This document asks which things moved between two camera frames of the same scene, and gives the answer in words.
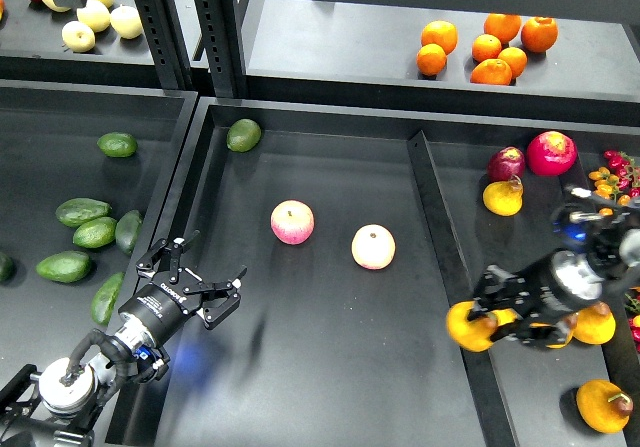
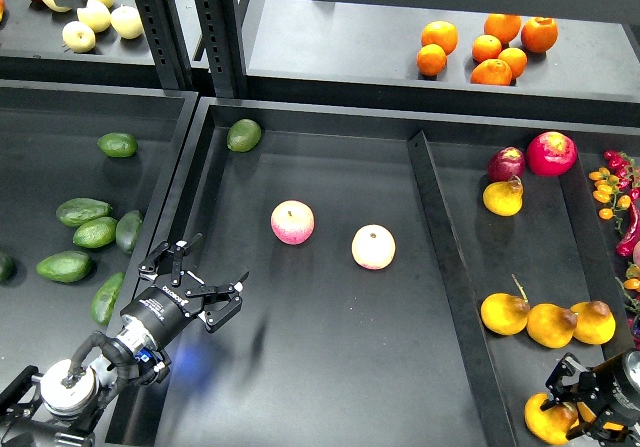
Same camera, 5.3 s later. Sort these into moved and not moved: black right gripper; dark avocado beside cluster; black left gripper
Moved: black right gripper
Not moved: black left gripper; dark avocado beside cluster
